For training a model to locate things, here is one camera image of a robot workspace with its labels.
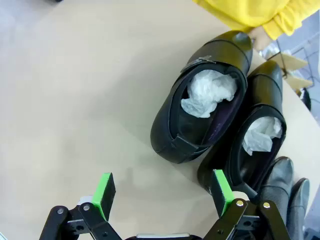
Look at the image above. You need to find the yellow sleeved left forearm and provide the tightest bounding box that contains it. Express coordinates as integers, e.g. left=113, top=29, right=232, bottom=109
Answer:
left=261, top=0, right=320, bottom=41

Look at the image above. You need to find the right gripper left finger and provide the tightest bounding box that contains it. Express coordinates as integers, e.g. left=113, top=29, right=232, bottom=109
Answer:
left=38, top=172, right=123, bottom=240

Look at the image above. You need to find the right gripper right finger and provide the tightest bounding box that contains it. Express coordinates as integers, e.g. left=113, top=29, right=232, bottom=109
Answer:
left=203, top=169, right=292, bottom=240

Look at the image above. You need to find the white stuffing paper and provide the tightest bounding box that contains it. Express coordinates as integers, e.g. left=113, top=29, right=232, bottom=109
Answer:
left=241, top=116, right=283, bottom=156
left=180, top=69, right=238, bottom=119

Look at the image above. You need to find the light wooden rack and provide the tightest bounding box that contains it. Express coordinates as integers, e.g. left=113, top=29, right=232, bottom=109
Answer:
left=268, top=53, right=313, bottom=95

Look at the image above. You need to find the person's yellow sweater torso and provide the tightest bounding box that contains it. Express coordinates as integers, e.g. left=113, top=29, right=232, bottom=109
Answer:
left=192, top=0, right=278, bottom=32

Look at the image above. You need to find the person's left hand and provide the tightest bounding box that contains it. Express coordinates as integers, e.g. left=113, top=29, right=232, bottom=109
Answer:
left=248, top=25, right=273, bottom=53

